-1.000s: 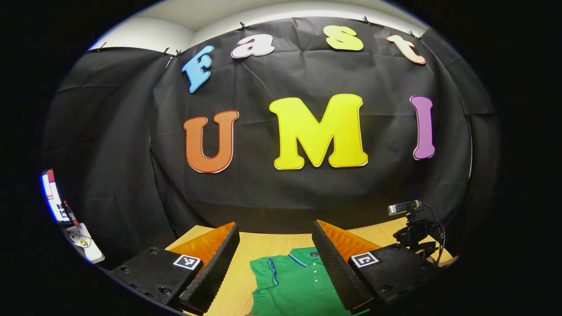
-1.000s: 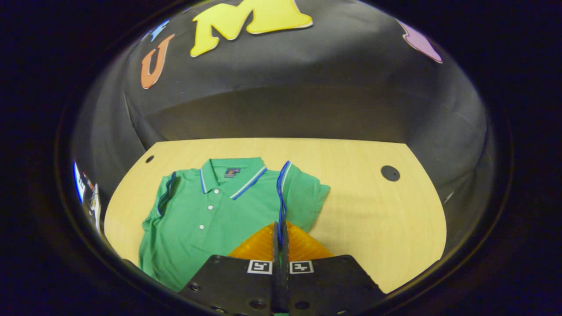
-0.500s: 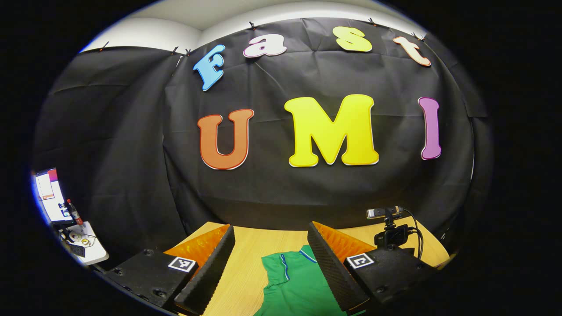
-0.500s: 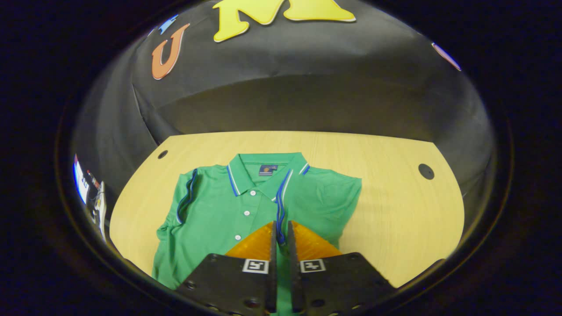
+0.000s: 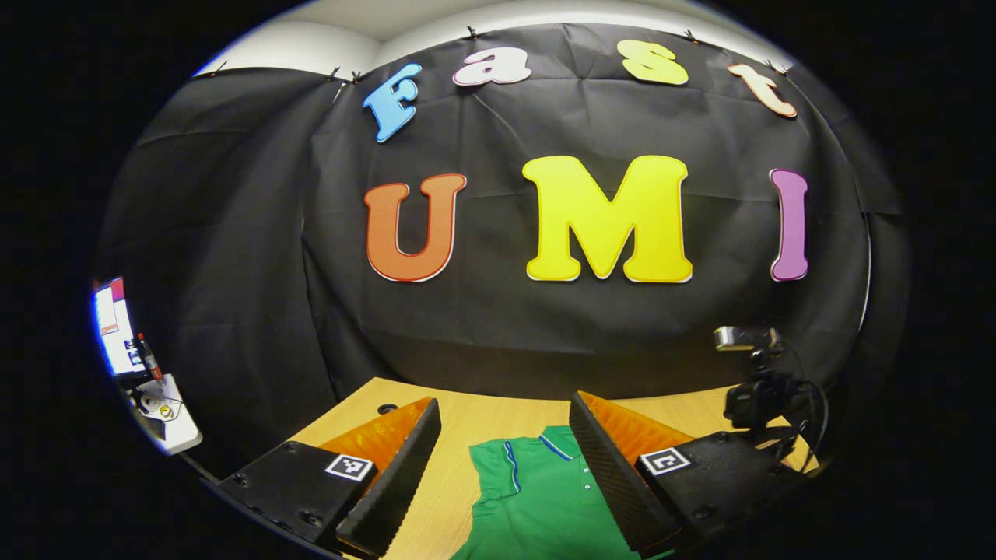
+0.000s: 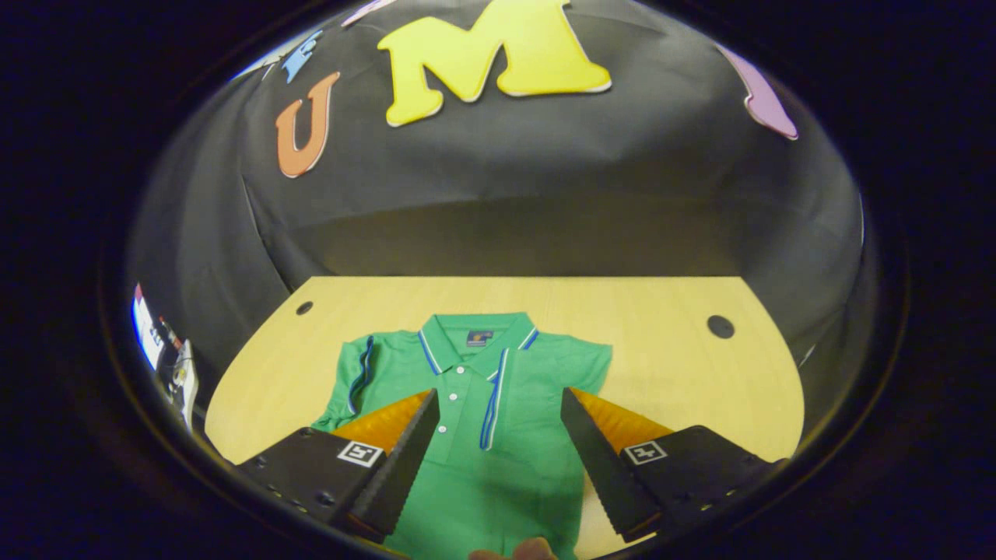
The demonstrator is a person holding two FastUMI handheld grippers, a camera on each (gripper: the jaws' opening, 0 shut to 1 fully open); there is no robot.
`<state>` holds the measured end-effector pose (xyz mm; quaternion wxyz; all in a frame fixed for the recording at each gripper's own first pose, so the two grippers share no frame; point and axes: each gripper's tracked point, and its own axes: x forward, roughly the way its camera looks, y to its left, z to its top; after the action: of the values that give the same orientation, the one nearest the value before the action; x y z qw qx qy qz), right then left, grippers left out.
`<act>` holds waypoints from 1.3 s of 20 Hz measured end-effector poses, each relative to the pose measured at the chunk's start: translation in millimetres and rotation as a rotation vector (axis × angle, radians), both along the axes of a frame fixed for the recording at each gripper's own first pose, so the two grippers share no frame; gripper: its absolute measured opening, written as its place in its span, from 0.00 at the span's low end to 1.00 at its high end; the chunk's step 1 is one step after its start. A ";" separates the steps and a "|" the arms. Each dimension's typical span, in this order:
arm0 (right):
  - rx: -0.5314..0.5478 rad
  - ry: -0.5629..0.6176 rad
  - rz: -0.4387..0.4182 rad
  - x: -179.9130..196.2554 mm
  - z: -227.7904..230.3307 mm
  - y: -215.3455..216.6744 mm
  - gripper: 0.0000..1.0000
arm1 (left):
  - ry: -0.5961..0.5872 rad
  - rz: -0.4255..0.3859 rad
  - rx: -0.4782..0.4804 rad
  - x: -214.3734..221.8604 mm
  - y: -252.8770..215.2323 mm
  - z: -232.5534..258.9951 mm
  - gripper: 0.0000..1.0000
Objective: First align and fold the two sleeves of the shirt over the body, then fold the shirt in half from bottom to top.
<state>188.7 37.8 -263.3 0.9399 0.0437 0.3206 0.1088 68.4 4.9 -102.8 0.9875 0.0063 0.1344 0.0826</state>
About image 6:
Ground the green T-shirt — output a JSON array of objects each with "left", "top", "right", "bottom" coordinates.
[{"left": 311, "top": 313, "right": 613, "bottom": 559}]

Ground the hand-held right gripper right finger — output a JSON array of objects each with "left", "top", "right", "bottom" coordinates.
[{"left": 560, "top": 387, "right": 787, "bottom": 543}]

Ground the black backdrop cloth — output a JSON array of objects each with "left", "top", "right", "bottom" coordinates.
[{"left": 128, "top": 0, "right": 864, "bottom": 436}]

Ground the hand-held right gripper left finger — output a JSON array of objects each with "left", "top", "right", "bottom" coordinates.
[{"left": 237, "top": 389, "right": 441, "bottom": 543}]

